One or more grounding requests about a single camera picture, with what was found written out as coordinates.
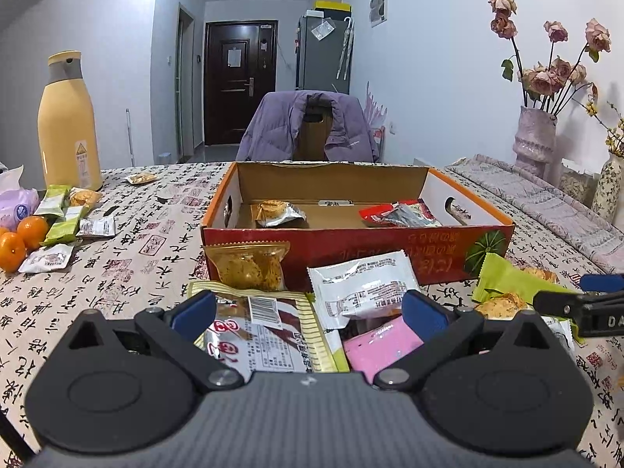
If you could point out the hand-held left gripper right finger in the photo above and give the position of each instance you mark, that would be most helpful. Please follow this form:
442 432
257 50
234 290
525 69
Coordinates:
424 314

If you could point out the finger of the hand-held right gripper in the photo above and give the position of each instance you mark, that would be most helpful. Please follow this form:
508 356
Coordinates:
604 283
555 301

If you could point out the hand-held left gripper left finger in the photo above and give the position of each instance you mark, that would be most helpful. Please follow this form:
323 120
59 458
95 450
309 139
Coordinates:
192 313

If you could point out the pink snack packet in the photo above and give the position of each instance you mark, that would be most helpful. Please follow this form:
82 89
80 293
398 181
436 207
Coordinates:
375 351

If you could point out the orange cardboard box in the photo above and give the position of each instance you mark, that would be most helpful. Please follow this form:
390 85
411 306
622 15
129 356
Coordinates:
341 246

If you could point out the white clear snack packet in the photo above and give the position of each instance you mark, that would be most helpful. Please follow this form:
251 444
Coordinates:
560 331

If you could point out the orange-topped clear crisp packet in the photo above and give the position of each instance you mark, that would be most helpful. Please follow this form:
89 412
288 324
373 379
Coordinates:
248 265

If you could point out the pink patterned blanket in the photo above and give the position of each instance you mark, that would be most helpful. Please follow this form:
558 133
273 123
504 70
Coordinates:
560 214

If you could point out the patterned beige vase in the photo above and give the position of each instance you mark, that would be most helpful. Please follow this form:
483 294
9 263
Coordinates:
609 190

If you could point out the dark silver snack packet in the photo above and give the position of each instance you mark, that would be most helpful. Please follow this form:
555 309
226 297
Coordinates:
414 215

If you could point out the glass jar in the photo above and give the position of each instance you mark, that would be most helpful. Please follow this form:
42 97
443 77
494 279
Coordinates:
575 183

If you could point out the red snack packet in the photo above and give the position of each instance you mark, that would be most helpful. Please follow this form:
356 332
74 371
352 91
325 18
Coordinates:
378 214

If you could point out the silver cake packet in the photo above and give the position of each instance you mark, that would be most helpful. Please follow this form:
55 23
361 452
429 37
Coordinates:
275 212

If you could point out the yellow flower sprigs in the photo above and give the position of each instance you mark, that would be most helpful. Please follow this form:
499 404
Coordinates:
616 131

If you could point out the light green snack packet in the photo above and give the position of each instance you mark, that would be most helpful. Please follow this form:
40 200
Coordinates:
52 200
66 226

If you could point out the pink ceramic vase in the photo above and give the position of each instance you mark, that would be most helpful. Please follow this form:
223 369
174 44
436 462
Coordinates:
535 141

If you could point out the purple padded jacket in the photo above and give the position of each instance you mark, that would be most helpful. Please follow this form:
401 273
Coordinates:
273 126

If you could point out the wooden chair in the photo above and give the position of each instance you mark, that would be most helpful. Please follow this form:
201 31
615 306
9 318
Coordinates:
314 141

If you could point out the purple tissue pack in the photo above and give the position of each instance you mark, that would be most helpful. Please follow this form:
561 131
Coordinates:
17 207

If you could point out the dried pink roses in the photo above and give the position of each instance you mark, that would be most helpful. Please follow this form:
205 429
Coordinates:
548 78

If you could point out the yellow thermos bottle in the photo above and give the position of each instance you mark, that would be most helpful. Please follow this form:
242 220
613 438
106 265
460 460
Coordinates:
68 131

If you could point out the grey interior door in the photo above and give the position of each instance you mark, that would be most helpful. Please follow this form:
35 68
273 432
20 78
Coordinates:
185 87

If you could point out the dark brown door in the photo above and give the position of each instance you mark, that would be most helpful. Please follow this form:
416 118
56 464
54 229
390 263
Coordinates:
241 92

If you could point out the white plastic bag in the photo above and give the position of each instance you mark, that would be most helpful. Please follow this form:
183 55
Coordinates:
10 178

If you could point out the grey refrigerator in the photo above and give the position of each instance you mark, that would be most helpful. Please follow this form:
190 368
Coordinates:
321 63

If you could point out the white folded umbrella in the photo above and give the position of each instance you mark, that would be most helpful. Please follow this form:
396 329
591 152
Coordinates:
345 48

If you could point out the clear plastic sleeve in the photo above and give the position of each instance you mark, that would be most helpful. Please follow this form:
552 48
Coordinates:
322 29

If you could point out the yellow box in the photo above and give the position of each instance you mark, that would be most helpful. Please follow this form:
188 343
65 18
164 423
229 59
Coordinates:
334 6

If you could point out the wall poster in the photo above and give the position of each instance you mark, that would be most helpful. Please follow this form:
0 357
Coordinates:
379 6

